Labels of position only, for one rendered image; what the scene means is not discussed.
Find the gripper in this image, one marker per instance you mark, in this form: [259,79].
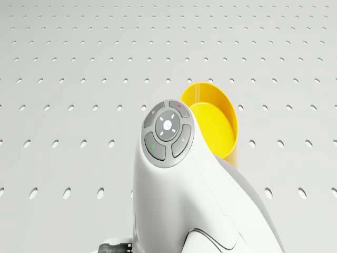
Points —
[116,247]

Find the yellow bowl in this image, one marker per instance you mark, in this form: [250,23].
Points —
[213,129]

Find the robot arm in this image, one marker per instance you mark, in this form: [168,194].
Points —
[179,200]

